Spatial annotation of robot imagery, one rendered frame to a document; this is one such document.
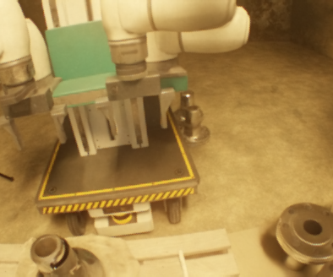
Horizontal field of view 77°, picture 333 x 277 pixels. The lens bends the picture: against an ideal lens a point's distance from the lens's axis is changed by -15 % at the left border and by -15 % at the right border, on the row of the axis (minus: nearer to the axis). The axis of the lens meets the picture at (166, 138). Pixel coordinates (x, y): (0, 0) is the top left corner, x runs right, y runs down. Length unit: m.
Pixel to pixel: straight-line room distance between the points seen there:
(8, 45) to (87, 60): 0.46
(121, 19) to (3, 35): 0.26
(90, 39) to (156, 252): 0.85
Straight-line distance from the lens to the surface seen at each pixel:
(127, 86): 0.59
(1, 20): 0.59
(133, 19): 0.52
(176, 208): 1.12
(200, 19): 0.49
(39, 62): 0.90
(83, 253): 0.99
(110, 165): 1.11
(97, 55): 0.98
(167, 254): 0.98
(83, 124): 1.14
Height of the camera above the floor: 0.98
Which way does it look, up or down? 32 degrees down
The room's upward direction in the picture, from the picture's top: 5 degrees counter-clockwise
